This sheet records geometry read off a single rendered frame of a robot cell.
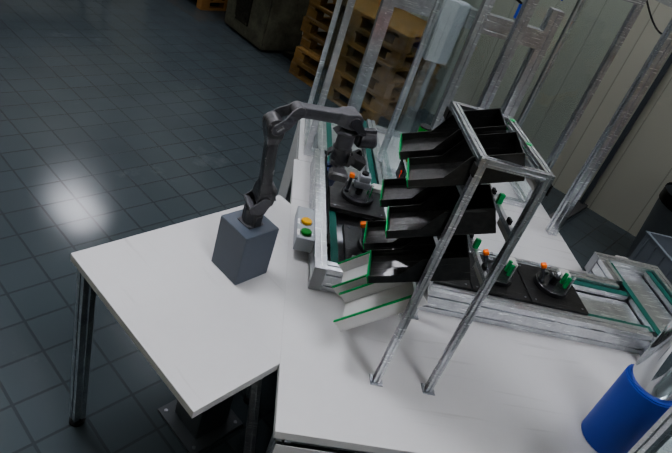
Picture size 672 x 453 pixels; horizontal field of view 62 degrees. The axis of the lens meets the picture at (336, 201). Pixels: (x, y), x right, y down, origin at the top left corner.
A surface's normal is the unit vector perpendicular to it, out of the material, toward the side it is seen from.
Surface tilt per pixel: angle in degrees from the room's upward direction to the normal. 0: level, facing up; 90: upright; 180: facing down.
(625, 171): 90
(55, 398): 0
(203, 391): 0
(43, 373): 0
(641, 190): 90
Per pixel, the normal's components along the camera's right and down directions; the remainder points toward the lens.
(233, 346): 0.28, -0.81
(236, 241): -0.67, 0.22
